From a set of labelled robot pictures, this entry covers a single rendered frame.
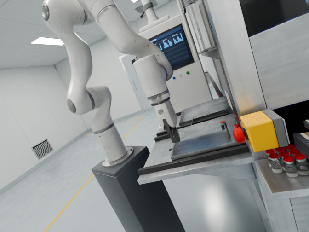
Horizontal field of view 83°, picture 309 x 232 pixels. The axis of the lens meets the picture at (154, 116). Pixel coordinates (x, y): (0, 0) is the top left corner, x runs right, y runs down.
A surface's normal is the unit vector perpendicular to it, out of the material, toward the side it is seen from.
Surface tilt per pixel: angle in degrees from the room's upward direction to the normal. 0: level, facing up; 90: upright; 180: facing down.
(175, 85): 90
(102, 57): 90
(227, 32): 90
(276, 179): 0
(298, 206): 90
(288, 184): 0
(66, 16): 120
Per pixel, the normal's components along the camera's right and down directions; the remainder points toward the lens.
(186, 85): -0.12, 0.29
